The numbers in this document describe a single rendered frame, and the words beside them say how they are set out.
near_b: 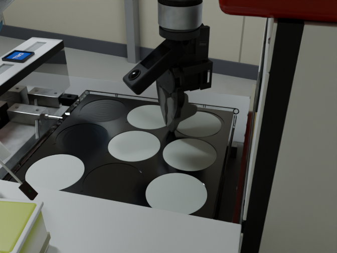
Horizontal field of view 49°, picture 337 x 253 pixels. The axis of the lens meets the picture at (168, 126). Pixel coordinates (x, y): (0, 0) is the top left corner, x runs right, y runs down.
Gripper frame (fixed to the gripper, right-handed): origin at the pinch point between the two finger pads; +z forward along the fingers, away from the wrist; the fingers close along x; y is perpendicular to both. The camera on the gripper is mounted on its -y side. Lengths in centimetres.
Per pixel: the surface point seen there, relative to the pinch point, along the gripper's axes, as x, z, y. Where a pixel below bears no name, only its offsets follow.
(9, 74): 28.5, -4.7, -25.5
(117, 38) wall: 251, 75, 75
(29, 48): 43.4, -4.3, -18.8
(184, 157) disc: -8.8, 1.3, -1.2
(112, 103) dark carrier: 16.3, 1.4, -6.1
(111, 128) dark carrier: 6.3, 1.3, -10.0
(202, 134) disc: -4.1, 1.2, 5.6
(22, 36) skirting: 332, 88, 4
